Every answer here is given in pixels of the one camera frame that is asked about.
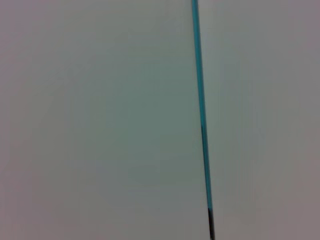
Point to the teal wall panel seam strip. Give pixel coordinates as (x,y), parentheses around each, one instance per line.
(201,100)

